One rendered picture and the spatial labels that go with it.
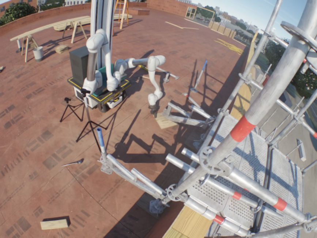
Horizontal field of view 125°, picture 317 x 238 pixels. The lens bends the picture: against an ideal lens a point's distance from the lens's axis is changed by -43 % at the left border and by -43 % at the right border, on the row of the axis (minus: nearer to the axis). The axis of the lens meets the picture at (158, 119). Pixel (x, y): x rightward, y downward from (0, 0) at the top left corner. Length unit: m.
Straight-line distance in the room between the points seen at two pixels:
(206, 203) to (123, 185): 1.01
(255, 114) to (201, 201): 0.77
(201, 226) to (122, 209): 0.91
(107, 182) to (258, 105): 1.64
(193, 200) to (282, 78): 0.88
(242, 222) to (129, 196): 1.17
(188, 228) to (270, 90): 0.92
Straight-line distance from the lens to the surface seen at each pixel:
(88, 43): 1.50
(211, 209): 1.08
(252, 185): 0.63
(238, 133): 0.44
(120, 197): 1.71
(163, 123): 2.25
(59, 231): 1.84
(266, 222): 1.41
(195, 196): 1.03
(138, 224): 1.68
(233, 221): 1.17
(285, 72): 0.37
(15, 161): 2.41
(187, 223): 1.05
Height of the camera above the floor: 1.67
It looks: 46 degrees down
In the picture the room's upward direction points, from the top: 16 degrees clockwise
